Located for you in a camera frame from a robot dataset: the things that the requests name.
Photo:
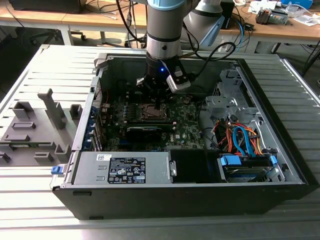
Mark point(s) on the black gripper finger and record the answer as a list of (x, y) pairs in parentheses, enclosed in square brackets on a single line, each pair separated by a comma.
[(147, 86), (163, 93)]

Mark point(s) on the thin metal locking lever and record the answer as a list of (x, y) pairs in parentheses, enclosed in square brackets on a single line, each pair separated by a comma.
[(150, 103), (155, 117)]

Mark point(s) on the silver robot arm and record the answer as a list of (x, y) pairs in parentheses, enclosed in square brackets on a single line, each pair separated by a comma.
[(162, 25)]

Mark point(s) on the CPU socket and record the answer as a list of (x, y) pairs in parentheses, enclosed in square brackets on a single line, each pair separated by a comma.
[(140, 110)]

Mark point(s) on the black RAM slot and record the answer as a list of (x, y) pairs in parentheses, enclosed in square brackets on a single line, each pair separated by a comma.
[(150, 121), (150, 124)]

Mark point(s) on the blue expansion slot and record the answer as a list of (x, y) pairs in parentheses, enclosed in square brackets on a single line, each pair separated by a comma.
[(124, 142)]

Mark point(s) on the CPU cooler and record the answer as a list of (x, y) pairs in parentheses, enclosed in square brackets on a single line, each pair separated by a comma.
[(263, 16)]

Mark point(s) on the round coin battery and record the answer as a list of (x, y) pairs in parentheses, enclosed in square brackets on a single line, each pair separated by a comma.
[(185, 101)]

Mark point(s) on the green motherboard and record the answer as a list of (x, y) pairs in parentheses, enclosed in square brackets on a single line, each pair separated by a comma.
[(190, 130)]

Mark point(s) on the black graphics card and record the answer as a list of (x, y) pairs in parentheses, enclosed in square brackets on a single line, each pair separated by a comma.
[(142, 136)]

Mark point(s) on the silver drive cage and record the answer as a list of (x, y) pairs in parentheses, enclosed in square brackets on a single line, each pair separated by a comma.
[(220, 102)]

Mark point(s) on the white power strip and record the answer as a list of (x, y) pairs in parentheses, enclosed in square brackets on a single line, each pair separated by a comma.
[(223, 45)]

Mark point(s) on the black upright box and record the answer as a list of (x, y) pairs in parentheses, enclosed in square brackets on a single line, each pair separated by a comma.
[(227, 17)]

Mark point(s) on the hard disk in blue carrier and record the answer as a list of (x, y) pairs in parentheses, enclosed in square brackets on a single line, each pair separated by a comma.
[(232, 161)]

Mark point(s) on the grey power supply unit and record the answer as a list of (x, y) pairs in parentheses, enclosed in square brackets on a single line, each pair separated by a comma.
[(87, 167)]

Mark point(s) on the black PC case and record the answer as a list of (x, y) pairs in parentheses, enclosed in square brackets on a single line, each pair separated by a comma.
[(150, 202)]

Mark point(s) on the grey parts rack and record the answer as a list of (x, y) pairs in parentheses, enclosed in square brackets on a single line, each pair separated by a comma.
[(40, 125)]

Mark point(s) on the wooden desk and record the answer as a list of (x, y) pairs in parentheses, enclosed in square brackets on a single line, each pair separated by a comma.
[(50, 17), (275, 31)]

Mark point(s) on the white papers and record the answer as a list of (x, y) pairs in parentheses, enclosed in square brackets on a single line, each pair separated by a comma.
[(257, 4)]

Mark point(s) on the blue case latch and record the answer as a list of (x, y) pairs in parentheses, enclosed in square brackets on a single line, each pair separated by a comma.
[(56, 170)]

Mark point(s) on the silver metal device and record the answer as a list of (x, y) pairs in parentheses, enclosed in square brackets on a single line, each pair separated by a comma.
[(280, 17)]

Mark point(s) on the blue box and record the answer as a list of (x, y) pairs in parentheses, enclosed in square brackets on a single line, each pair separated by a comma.
[(297, 2)]

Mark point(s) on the clear plastic bag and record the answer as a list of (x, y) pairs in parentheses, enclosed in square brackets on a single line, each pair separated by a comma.
[(306, 19)]

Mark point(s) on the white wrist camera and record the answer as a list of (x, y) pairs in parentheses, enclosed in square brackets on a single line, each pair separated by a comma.
[(178, 86)]

